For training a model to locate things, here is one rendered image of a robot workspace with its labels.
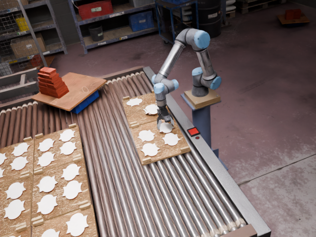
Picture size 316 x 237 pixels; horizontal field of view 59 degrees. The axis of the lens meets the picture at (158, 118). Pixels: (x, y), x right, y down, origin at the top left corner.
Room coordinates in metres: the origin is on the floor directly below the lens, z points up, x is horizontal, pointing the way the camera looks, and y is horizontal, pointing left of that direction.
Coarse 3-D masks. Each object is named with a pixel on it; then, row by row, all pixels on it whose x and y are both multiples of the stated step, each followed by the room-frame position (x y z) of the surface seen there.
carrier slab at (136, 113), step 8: (136, 96) 2.15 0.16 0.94; (144, 96) 2.13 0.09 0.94; (152, 96) 2.10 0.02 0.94; (144, 104) 2.00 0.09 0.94; (128, 112) 1.92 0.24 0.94; (136, 112) 1.90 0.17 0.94; (144, 112) 1.88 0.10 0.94; (128, 120) 1.81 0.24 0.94; (136, 120) 1.79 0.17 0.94; (144, 120) 1.78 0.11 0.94; (152, 120) 1.76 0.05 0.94
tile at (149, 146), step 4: (144, 144) 1.49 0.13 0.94; (148, 144) 1.48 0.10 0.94; (152, 144) 1.47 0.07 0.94; (144, 148) 1.45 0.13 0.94; (148, 148) 1.44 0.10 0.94; (152, 148) 1.43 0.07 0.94; (156, 148) 1.43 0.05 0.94; (144, 152) 1.41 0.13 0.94; (148, 152) 1.40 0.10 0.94; (152, 152) 1.39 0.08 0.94; (156, 152) 1.39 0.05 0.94; (152, 156) 1.36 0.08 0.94
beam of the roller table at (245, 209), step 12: (144, 72) 2.64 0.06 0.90; (168, 96) 2.09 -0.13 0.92; (168, 108) 1.94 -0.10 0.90; (180, 108) 1.89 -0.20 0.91; (180, 120) 1.73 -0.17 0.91; (192, 144) 1.46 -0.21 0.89; (204, 144) 1.42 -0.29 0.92; (204, 156) 1.30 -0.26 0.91; (216, 168) 1.18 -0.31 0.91; (216, 180) 1.11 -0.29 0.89; (228, 180) 1.08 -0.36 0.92; (228, 192) 0.99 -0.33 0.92; (240, 192) 0.98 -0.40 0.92; (240, 204) 0.90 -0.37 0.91; (252, 216) 0.82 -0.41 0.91; (264, 228) 0.74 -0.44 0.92
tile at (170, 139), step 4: (168, 136) 1.53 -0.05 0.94; (172, 136) 1.52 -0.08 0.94; (176, 136) 1.51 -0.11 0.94; (164, 140) 1.50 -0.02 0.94; (168, 140) 1.49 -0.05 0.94; (172, 140) 1.48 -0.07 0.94; (176, 140) 1.47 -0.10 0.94; (180, 140) 1.47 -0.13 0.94; (168, 144) 1.45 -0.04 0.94; (172, 144) 1.44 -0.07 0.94; (176, 144) 1.44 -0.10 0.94
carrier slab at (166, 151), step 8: (136, 128) 1.69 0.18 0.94; (144, 128) 1.68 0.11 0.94; (152, 128) 1.66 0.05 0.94; (176, 128) 1.61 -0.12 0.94; (136, 136) 1.60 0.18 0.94; (160, 136) 1.55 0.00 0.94; (136, 144) 1.51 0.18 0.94; (160, 144) 1.47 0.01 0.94; (184, 144) 1.43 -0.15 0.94; (160, 152) 1.39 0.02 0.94; (168, 152) 1.37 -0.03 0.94; (176, 152) 1.36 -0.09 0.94; (184, 152) 1.36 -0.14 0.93; (152, 160) 1.33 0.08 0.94
